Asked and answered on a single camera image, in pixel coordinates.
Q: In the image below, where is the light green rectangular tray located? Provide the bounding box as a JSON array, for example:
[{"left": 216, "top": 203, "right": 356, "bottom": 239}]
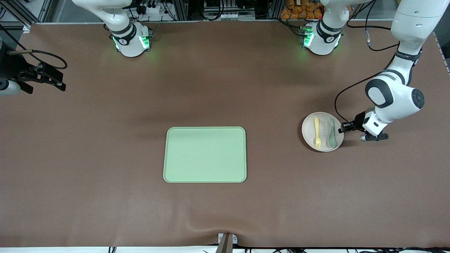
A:
[{"left": 163, "top": 126, "right": 247, "bottom": 183}]

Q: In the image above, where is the orange packet heap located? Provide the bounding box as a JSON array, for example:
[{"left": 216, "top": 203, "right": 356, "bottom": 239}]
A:
[{"left": 280, "top": 0, "right": 353, "bottom": 20}]

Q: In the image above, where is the pale teal plastic spoon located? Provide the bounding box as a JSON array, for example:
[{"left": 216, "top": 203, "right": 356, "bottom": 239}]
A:
[{"left": 327, "top": 118, "right": 337, "bottom": 148}]

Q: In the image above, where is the round white speckled plate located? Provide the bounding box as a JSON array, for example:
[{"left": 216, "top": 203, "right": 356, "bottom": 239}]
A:
[{"left": 302, "top": 112, "right": 344, "bottom": 152}]

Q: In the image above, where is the white power strip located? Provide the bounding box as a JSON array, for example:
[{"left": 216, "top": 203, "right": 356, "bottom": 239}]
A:
[{"left": 139, "top": 2, "right": 163, "bottom": 14}]

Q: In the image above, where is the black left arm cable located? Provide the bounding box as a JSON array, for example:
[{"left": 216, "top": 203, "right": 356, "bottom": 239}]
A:
[{"left": 334, "top": 0, "right": 401, "bottom": 124}]

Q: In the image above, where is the small yellow plastic fork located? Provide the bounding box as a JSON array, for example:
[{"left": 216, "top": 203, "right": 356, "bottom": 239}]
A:
[{"left": 314, "top": 117, "right": 322, "bottom": 149}]

